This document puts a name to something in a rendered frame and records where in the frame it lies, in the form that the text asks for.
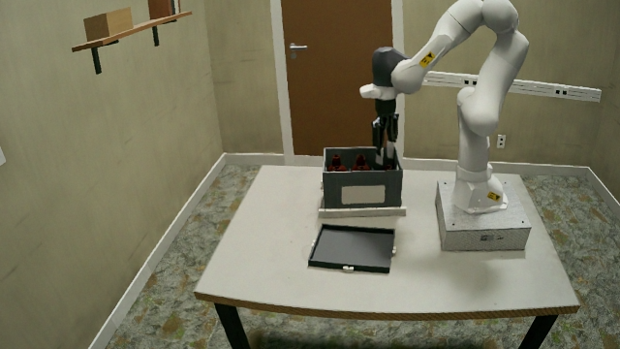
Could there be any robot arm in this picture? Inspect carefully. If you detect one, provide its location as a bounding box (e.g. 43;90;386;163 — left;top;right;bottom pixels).
360;0;529;214

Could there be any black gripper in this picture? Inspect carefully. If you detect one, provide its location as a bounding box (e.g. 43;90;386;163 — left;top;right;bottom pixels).
371;99;399;165

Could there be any dark grey crate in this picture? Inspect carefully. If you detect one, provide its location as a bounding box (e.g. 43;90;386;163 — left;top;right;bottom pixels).
323;146;403;209

